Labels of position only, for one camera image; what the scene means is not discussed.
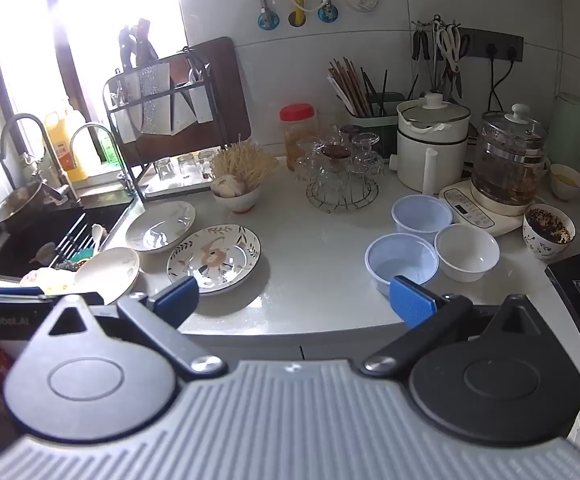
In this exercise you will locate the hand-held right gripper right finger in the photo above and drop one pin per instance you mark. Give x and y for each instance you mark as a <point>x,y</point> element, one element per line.
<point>412,305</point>

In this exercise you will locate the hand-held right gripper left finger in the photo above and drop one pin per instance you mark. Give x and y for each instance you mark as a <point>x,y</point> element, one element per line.
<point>179,292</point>

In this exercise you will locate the blue plastic bowl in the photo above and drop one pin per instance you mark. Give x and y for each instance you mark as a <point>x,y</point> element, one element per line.
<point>422,212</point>
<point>401,260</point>

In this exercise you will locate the floral ceramic plate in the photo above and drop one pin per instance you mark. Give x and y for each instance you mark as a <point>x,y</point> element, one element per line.
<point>214,259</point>

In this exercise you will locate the black kitchen sink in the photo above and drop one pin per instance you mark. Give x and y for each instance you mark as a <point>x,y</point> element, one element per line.
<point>19,250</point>

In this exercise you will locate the white glossy patterned plate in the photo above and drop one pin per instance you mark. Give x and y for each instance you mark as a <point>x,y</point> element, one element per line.
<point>159,227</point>

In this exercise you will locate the plain white plate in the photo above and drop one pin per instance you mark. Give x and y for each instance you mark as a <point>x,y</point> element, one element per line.
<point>107,272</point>

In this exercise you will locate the white plastic bowl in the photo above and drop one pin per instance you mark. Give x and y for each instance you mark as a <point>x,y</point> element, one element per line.
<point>466,252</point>

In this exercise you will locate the steel pot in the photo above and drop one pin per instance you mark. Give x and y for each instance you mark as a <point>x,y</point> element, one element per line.
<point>17,205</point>

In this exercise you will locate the white ceramic spoon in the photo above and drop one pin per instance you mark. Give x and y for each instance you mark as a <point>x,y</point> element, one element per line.
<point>98,237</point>

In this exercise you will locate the white bowl with garlic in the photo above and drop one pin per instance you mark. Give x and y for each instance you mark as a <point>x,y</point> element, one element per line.
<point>237,201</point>

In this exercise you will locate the white kettle heating base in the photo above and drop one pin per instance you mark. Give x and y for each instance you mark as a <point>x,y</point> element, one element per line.
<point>475,212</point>

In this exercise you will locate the garlic bulb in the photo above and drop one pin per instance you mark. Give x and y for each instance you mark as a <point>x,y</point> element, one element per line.
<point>228,185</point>

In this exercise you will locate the small glass jars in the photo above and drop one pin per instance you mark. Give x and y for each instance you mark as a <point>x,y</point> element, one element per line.
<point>184,165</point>

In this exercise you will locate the small chrome faucet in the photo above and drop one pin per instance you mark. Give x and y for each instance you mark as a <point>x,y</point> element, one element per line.
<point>119,170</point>

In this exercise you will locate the tall grey sink faucet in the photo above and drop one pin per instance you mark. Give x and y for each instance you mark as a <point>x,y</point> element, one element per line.
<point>52,160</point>

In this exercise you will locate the patterned bowl with tea residue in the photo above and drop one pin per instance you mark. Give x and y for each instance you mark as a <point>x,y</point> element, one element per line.
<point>547,232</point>

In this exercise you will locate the white electric cooking pot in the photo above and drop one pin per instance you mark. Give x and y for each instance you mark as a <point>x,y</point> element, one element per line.
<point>430,150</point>

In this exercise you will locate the orange detergent bottle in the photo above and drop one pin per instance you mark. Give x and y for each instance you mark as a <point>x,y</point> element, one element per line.
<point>64,147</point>

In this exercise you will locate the green bottle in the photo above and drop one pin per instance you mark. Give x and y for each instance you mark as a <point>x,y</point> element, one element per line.
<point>108,147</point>

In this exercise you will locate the glass kettle with tea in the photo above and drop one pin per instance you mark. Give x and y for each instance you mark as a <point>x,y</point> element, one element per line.
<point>507,160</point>

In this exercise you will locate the small bowl with yellow liquid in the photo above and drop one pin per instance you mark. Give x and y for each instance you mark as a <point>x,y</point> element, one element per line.
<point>566,180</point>

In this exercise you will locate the red lid plastic jar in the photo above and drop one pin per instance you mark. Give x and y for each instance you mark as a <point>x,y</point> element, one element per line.
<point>297,132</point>

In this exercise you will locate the green chopstick holder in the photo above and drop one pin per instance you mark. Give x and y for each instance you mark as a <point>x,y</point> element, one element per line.
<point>387,105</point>

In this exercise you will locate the brown wooden cutting board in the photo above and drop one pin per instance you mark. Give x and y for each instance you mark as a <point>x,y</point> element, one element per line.
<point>229,90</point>

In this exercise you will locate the pale green electric kettle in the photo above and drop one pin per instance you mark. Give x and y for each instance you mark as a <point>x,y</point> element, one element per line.
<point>575,130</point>

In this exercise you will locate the kitchen scissors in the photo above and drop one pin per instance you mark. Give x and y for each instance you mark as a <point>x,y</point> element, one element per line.
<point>451,55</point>

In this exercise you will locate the black wall power outlet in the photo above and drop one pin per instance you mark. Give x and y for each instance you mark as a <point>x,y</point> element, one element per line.
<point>500,47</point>

